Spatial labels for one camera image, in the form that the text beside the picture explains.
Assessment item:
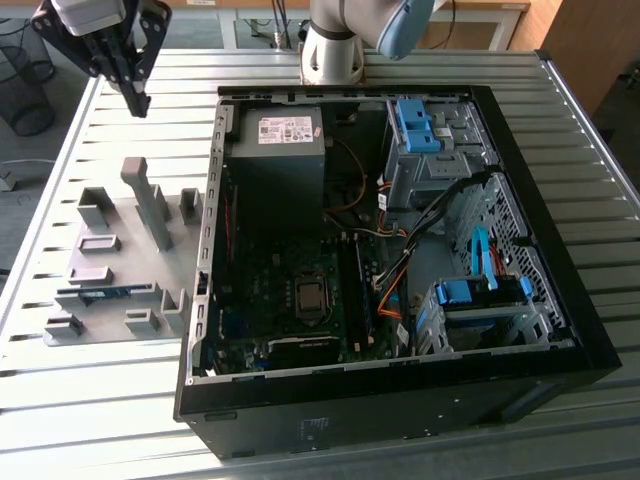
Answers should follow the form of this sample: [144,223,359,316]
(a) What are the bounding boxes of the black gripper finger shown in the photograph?
[30,0,142,119]
[129,0,174,119]

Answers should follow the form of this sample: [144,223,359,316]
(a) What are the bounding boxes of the black RAM slot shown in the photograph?
[335,232,357,354]

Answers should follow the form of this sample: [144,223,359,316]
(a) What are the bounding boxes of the grey framed desk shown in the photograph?
[0,0,311,51]

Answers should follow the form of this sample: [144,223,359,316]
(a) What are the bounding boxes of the white floor stand foot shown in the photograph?
[0,158,56,192]

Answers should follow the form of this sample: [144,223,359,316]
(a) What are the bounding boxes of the grey power supply unit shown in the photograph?
[225,105,327,236]

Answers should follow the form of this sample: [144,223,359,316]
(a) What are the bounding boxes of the grey plastic parts rack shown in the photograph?
[43,156,207,347]

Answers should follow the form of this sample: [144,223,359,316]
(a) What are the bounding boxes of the green motherboard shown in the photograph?
[214,232,401,374]

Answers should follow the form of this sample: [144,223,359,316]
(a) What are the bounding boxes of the blue plastic drive latch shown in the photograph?
[394,98,444,154]

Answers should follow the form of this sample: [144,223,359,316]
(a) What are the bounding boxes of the silver CPU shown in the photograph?
[298,284,324,310]

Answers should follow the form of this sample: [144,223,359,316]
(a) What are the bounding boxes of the grey metal drive cage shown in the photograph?
[384,97,501,211]

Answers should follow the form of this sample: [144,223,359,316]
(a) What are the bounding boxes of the CPU socket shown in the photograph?
[291,271,335,327]

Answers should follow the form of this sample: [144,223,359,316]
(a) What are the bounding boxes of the white framed wooden desk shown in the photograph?
[429,0,531,51]

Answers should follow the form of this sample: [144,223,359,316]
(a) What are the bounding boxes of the black graphics card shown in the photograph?
[264,333,346,369]

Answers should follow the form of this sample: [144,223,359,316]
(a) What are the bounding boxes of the hard disk in blue carrier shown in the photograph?
[433,277,532,307]

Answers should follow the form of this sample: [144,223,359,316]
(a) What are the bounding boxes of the black open PC case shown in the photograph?
[172,83,624,461]

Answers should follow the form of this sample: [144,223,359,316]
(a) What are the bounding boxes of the brown wooden cabinet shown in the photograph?
[509,0,640,117]

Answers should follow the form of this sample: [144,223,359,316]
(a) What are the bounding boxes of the grey metal disk bay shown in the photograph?
[412,287,556,356]

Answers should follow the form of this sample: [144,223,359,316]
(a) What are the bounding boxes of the black wire mesh basket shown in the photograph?
[0,18,57,137]

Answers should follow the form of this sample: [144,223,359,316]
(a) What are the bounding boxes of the red black thin wire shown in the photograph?
[223,187,237,261]

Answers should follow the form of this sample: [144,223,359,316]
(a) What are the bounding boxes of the thin orange wire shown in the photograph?
[324,139,369,216]

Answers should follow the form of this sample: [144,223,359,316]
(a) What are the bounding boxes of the black cable bundle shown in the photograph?
[402,172,489,256]

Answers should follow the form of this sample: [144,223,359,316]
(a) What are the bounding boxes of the black white wire bundle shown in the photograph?
[372,244,419,291]

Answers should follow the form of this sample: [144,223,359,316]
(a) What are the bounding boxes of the blue flat data cable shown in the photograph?
[470,225,499,291]

